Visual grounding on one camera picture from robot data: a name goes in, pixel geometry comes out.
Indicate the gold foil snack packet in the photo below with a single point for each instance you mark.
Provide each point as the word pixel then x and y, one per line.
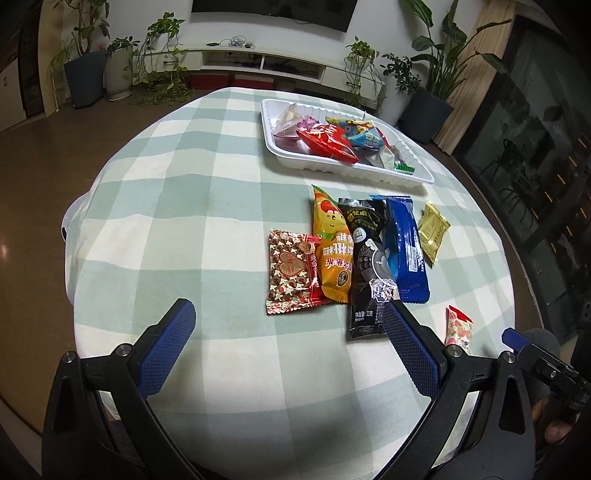
pixel 434 230

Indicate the heart print snack packet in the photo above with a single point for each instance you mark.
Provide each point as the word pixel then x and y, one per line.
pixel 291 272

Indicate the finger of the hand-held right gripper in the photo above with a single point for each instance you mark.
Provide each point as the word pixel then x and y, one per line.
pixel 545 364

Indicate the tall branchy plant dark pot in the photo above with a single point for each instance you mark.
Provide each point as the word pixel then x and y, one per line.
pixel 85 81

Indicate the pink purple snack packet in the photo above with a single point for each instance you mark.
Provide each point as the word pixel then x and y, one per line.
pixel 295 131

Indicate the bushy plant in white pot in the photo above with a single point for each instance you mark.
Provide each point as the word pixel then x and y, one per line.
pixel 397 106

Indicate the large-leaf plant in dark pot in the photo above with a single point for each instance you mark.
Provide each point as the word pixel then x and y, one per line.
pixel 427 117

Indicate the trailing vine plant small leaves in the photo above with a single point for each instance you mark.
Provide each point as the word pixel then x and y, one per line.
pixel 360 60

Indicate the beige curtain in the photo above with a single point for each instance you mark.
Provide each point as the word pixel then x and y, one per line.
pixel 471 92

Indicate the red chocolate ball packet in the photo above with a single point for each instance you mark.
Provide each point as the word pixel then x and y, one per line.
pixel 325 143

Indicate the person's right hand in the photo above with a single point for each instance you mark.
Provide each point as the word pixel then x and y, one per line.
pixel 556 431

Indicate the red storage box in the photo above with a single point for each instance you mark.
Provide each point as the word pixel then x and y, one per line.
pixel 253 82
pixel 210 81

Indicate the small plant in ribbed pot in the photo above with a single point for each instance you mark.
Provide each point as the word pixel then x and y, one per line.
pixel 119 74

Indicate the wall-mounted black television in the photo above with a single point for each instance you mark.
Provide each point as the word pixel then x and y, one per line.
pixel 277 11

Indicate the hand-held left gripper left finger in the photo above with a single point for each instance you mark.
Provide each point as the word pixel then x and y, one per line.
pixel 168 355

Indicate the panda print snack packet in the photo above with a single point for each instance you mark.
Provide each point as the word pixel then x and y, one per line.
pixel 364 134

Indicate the glass sliding door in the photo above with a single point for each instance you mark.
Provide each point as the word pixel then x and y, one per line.
pixel 531 161

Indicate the blue snack packet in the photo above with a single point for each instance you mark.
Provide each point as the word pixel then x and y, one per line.
pixel 406 249

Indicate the white plastic tray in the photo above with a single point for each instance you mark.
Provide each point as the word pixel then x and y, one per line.
pixel 300 159

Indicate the black cookie packet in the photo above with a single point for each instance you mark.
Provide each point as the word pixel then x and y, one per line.
pixel 369 277

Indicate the orange snack packet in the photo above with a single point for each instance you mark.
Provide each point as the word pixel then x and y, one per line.
pixel 332 244

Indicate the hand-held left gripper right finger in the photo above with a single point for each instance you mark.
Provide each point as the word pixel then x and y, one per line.
pixel 411 350

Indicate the green checkered tablecloth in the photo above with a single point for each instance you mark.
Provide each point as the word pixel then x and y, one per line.
pixel 184 207

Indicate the small strawberry print packet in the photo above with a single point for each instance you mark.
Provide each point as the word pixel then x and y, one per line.
pixel 458 330

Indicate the white television console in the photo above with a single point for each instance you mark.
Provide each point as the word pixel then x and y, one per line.
pixel 217 55

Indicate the white wall cabinet shelving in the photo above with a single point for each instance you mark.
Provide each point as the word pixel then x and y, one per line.
pixel 9 87

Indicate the trailing vine plant large leaves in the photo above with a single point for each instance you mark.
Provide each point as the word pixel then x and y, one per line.
pixel 161 60

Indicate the clear nut packet green edges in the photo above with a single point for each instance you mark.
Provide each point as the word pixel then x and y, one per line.
pixel 405 167

